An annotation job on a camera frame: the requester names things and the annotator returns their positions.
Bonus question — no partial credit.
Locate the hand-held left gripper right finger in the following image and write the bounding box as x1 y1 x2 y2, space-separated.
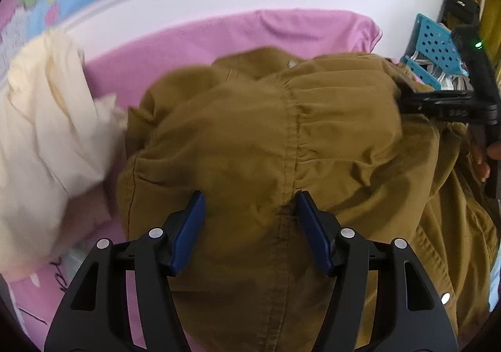
295 191 458 352

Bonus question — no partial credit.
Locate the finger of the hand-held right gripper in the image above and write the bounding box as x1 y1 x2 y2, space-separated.
396 90 477 105
397 101 472 123

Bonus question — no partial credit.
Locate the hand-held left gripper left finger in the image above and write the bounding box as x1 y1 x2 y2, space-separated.
46 191 207 352

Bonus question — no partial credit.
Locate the brown jacket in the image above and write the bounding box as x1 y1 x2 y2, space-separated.
116 46 499 352

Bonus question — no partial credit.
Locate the person's right hand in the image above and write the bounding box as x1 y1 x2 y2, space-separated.
470 140 501 183

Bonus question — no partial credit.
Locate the striped cloth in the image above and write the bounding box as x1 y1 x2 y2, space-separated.
411 56 467 91

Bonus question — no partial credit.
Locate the blue perforated plastic crate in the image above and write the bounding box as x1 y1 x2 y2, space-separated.
403 13 469 90

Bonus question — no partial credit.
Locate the yellow hanging garment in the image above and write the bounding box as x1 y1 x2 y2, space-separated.
453 0 501 49

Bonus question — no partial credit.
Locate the pink floral bedsheet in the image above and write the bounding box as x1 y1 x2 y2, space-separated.
4 9 382 352

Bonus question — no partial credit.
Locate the cream cloth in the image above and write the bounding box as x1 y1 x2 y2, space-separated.
0 29 130 278

